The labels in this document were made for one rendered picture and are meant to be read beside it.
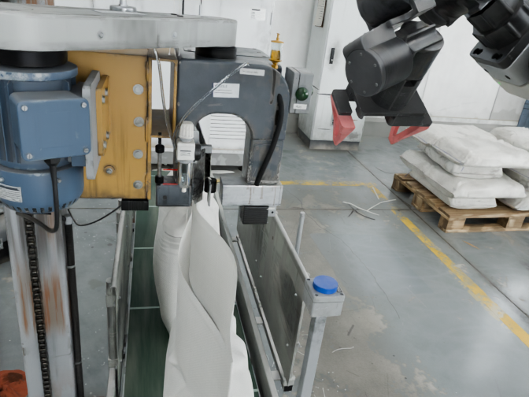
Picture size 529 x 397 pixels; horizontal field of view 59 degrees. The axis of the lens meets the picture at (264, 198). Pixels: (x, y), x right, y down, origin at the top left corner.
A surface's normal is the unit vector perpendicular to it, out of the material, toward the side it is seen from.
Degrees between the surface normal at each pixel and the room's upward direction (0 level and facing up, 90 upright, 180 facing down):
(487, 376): 0
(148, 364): 0
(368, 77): 106
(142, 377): 0
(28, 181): 91
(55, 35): 90
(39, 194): 91
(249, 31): 90
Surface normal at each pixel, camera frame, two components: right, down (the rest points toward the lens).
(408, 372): 0.11, -0.91
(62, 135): 0.60, 0.39
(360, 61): -0.77, 0.43
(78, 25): 0.77, 0.34
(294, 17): 0.21, 0.43
